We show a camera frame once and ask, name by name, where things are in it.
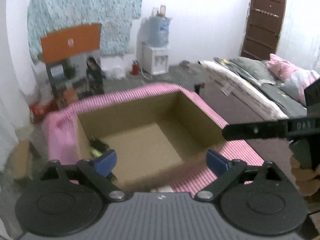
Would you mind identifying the brown wooden door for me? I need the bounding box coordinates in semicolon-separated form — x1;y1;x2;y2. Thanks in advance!
241;0;286;61

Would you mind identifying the person's right hand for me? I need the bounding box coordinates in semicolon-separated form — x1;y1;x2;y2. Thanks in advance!
289;139;319;197

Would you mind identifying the small white box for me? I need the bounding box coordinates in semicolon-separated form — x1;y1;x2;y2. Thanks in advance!
150;186;173;193

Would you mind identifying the orange Philips box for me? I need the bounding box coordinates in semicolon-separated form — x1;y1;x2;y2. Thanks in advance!
37;23;106;100

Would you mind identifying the small cardboard box on floor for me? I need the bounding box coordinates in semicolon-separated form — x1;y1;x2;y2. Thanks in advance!
12;140;41;181

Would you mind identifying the floral blue hanging cloth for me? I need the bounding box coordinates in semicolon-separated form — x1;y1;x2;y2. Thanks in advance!
27;0;142;62

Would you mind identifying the brown cardboard box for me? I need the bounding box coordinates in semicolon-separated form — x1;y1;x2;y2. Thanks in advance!
76;91;225;192

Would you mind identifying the pink pillow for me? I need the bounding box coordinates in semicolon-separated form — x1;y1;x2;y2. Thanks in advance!
265;54;319;107

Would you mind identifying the red thermos bottle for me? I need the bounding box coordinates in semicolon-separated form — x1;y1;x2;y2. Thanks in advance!
131;61;140;76

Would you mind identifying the black oval case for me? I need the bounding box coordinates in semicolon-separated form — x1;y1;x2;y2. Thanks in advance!
89;137;110;153

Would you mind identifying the red snack package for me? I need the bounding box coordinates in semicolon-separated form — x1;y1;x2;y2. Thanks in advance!
29;100;59;124

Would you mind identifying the pink checkered tablecloth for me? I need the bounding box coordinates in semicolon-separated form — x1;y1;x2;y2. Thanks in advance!
42;83;263;194

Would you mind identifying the white curtain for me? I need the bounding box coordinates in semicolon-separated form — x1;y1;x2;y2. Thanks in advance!
1;0;29;172

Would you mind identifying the blue water jug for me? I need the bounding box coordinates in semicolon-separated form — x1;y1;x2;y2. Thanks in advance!
148;16;171;48

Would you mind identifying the white water dispenser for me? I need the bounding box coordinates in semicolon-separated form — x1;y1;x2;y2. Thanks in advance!
142;44;170;76

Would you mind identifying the bed with grey mattress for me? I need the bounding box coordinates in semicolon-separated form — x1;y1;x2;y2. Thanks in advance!
197;54;320;140

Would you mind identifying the green lip balm tube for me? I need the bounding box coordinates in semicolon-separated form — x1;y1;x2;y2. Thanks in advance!
89;147;103;158

